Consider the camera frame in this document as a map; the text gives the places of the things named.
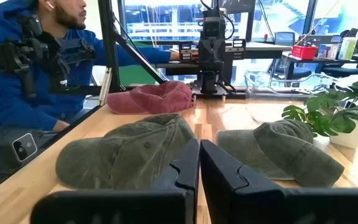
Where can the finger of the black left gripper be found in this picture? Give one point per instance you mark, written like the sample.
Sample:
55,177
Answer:
218,56
204,56

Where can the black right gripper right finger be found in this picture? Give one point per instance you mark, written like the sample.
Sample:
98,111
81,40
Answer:
235,202

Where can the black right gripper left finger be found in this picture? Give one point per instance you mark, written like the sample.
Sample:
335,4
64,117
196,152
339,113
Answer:
179,205

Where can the red baseball cap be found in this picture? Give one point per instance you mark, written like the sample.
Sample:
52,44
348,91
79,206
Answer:
157,98

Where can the faded green baseball cap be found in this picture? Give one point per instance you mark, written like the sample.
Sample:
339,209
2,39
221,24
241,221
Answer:
291,149

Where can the dark green baseball cap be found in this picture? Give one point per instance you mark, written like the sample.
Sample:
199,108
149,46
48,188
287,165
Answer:
120,155

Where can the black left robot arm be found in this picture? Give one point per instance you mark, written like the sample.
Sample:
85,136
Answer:
210,81

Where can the clear acrylic hat stand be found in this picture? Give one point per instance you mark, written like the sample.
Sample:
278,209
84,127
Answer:
259,90

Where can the black standing desk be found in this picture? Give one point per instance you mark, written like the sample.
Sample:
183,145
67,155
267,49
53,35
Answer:
259,48

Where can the grey office chair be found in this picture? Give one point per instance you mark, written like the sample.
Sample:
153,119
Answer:
284,39

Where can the red storage box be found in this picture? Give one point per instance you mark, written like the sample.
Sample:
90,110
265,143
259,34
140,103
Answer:
304,52

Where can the black office desk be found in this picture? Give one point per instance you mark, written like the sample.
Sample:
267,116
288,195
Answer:
322,61

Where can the blue and white box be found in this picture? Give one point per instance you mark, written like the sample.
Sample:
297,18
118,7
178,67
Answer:
327,51

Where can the silver aluminium bar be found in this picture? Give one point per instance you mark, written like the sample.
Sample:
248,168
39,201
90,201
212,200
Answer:
105,87

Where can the green and white box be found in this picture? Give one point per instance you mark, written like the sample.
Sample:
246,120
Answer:
347,48

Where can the green leafy plant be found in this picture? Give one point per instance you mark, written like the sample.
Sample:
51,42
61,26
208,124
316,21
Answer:
328,118

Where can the white plant pot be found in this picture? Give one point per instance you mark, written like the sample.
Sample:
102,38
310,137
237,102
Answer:
350,135

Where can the silver smartphone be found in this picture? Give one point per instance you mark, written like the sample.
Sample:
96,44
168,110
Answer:
23,147

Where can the person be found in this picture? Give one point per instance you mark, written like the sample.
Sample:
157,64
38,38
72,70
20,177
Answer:
11,102

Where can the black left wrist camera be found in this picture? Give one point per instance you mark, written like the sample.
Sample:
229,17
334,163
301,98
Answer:
213,29

